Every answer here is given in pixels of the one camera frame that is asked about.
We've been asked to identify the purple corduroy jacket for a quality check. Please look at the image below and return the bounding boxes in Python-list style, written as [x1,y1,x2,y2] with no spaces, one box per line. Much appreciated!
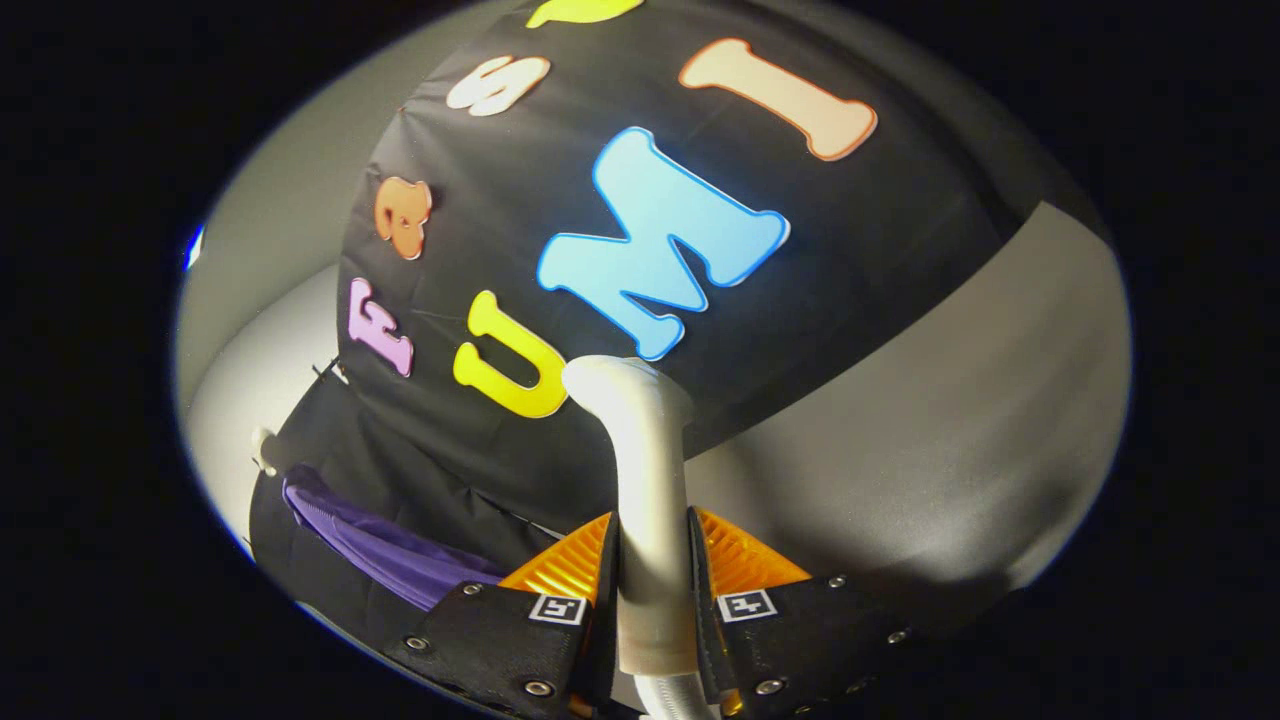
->
[282,465,506,613]

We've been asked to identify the white garment steamer head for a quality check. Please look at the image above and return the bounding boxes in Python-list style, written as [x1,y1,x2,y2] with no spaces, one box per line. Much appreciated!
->
[562,355,701,681]

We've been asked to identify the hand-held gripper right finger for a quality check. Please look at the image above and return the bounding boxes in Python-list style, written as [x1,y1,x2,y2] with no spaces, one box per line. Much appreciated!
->
[686,506,941,720]

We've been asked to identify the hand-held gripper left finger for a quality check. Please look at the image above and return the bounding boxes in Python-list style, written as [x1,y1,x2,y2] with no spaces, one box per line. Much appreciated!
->
[385,512,621,720]

